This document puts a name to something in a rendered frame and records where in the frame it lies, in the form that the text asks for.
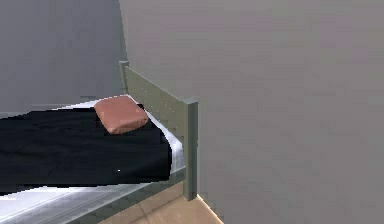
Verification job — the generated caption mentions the grey-green bed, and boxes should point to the grey-green bed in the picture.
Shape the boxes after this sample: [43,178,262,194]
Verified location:
[0,60,199,224]

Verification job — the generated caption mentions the salmon pink pillow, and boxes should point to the salmon pink pillow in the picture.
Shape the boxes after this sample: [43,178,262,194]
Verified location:
[93,95,150,135]

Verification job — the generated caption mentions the black blanket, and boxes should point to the black blanket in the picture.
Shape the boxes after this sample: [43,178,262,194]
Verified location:
[0,103,173,197]

